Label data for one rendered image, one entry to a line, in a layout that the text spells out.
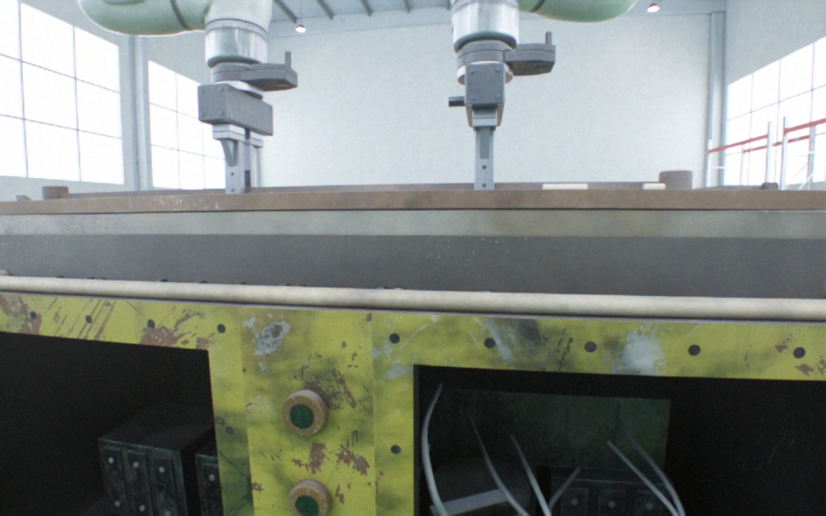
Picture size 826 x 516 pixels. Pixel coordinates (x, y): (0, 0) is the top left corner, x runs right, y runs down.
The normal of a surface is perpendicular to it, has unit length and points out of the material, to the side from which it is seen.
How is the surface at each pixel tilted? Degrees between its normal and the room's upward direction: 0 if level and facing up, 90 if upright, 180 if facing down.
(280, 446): 90
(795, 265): 90
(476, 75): 90
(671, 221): 90
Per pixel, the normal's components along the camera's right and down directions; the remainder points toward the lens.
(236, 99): 0.99, 0.01
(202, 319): -0.17, 0.11
